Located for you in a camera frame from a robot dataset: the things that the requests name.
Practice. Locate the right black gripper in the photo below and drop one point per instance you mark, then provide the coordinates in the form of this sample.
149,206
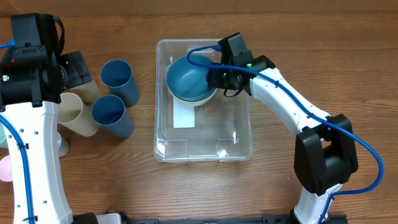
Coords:
212,74

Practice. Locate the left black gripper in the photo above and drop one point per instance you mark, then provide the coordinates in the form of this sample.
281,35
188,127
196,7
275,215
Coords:
79,72

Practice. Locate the tall cream cup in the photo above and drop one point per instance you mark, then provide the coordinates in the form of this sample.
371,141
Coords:
76,116
88,92

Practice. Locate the tall blue cup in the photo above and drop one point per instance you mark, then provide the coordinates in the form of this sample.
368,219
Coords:
109,111
118,76

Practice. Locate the dark blue bowl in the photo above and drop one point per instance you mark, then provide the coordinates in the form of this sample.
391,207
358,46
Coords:
187,81

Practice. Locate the small grey cup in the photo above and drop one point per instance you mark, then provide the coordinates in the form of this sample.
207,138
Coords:
63,145

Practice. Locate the small mint green cup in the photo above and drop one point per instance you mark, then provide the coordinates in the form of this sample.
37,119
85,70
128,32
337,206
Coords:
3,140

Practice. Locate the small pink cup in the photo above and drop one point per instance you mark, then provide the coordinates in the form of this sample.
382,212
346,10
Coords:
5,169

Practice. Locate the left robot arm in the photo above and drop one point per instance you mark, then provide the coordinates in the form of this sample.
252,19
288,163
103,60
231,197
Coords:
30,98

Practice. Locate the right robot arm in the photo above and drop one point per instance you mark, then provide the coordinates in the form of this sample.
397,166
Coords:
325,152

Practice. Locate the clear plastic storage bin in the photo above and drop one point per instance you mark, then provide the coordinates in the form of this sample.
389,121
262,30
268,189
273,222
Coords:
222,129

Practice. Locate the white label in bin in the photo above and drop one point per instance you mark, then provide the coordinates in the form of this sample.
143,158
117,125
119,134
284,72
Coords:
183,114

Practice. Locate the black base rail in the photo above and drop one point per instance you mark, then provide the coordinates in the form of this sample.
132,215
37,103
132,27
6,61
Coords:
121,217

